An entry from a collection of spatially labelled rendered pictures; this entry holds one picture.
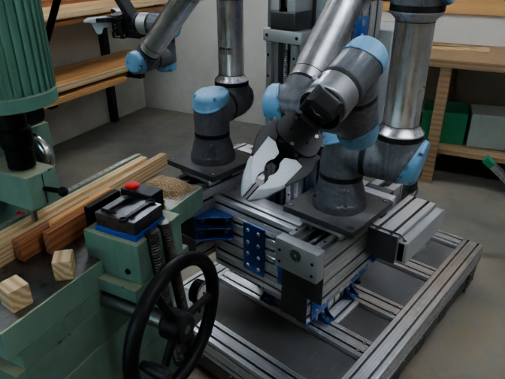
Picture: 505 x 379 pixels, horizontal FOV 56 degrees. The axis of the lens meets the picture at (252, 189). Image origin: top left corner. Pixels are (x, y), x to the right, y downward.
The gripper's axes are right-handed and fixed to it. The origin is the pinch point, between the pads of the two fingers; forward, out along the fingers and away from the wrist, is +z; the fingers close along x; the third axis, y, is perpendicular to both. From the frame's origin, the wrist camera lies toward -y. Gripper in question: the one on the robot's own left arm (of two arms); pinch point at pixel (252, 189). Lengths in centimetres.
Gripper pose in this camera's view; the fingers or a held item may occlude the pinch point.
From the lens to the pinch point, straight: 63.4
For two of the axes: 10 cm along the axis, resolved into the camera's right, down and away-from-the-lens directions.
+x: -7.5, -6.6, -0.3
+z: -5.8, 6.8, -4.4
